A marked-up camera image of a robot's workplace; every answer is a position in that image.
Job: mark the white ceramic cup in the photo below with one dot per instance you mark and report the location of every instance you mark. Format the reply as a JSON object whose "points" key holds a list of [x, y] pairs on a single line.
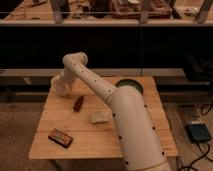
{"points": [[55, 86]]}

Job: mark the dark rectangular tin box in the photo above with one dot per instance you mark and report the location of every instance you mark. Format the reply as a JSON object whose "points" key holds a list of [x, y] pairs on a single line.
{"points": [[60, 138]]}

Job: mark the green bowl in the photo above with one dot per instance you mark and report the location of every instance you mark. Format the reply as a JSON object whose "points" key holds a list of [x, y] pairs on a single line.
{"points": [[130, 83]]}

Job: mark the brown oblong object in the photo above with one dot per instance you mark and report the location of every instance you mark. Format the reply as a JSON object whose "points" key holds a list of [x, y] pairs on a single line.
{"points": [[78, 104]]}

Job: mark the long workbench shelf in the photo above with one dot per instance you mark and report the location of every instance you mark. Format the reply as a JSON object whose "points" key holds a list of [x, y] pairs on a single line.
{"points": [[106, 12]]}

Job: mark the wooden folding table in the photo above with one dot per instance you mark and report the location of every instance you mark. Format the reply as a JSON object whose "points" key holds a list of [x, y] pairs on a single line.
{"points": [[81, 126]]}

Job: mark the black foot pedal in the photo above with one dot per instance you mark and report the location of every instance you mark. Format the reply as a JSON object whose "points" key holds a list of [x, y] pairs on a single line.
{"points": [[198, 133]]}

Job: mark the beige sponge block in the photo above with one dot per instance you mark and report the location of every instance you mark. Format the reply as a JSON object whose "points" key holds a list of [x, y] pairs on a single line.
{"points": [[99, 117]]}

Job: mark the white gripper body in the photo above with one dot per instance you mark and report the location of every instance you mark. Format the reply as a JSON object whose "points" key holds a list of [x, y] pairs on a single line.
{"points": [[65, 82]]}

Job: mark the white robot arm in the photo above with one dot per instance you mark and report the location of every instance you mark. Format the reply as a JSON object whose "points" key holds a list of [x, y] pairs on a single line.
{"points": [[138, 139]]}

